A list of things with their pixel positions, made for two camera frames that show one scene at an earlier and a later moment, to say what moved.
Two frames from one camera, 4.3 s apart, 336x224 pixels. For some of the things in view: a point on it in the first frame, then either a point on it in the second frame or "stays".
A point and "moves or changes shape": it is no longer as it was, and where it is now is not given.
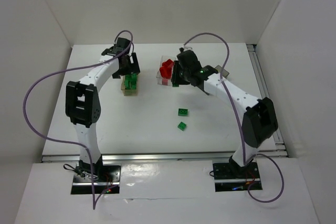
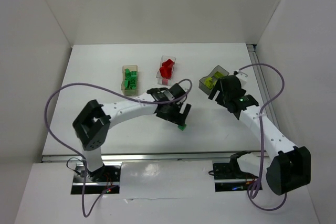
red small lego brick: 165,82 stays
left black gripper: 128,68 -> 175,115
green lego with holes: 182,112 moves or changes shape
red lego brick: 166,70 stays
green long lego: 128,82 stays
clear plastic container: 164,74 stays
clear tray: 128,84 stays
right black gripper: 176,73 -> 219,92
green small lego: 181,126 stays
